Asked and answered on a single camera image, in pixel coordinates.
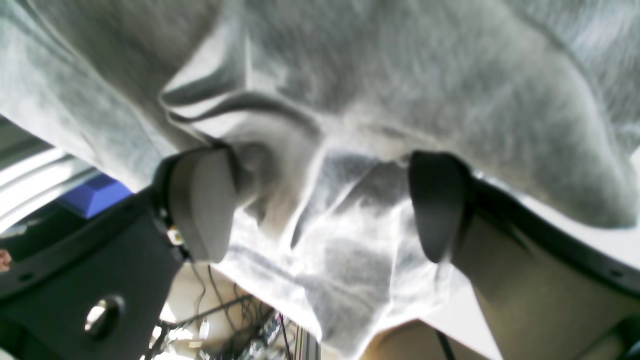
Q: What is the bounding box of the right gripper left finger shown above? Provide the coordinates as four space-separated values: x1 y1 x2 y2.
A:
0 146 238 360

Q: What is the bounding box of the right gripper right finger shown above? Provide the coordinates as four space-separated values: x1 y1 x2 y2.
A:
407 152 640 360

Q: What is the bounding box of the grey T-shirt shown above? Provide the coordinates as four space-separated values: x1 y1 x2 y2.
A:
1 0 639 359

